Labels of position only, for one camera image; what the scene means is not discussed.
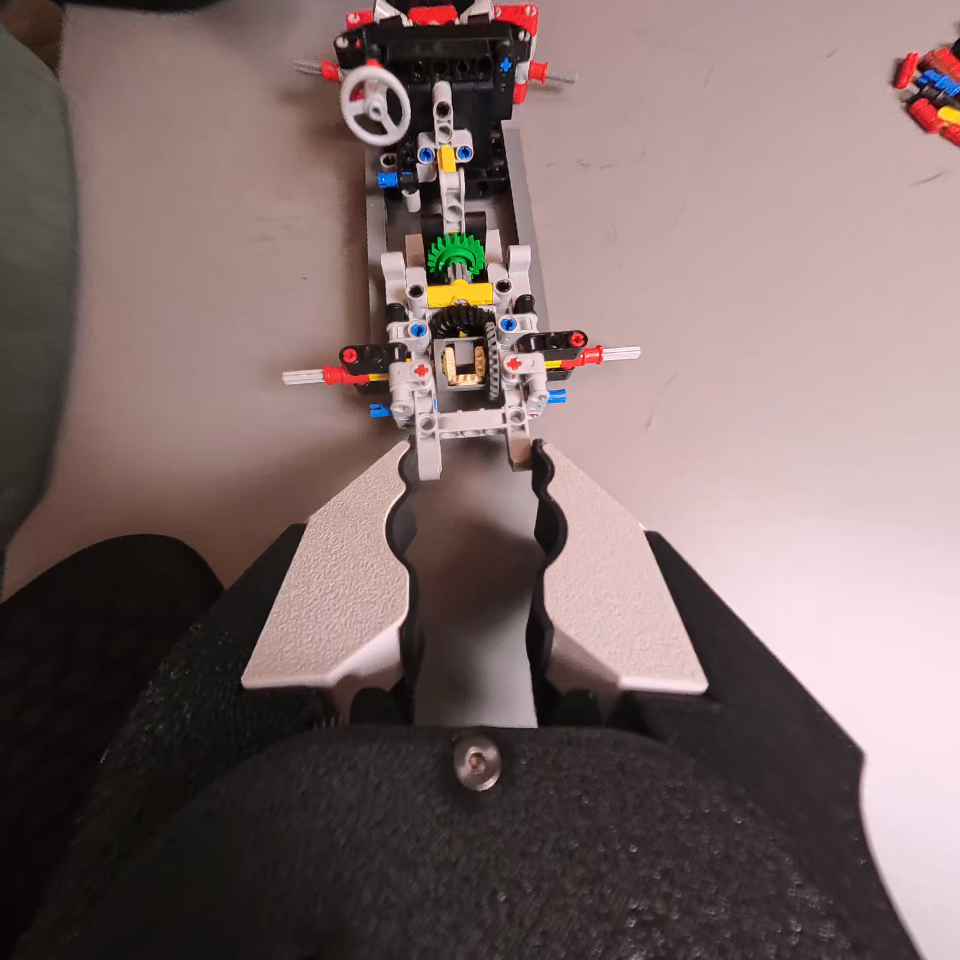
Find lego car chassis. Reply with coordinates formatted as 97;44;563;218
282;0;642;483

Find black knit garment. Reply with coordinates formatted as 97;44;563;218
0;532;226;826

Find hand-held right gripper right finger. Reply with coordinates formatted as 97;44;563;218
527;441;710;706

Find pile of small lego pins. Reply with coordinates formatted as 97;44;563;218
891;41;960;147

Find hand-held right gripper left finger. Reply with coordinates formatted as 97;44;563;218
241;441;420;706

